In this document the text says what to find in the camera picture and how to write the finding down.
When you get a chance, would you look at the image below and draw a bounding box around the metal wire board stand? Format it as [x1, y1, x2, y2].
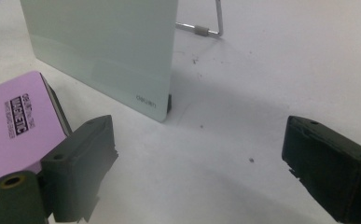
[174, 0, 225, 38]

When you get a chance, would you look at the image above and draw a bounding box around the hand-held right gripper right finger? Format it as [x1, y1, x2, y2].
[281, 115, 361, 224]

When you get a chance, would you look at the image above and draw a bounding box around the pale green glass whiteboard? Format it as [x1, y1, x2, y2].
[20, 0, 180, 123]

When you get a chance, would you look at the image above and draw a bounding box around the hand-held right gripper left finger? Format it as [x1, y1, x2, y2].
[40, 114, 119, 223]

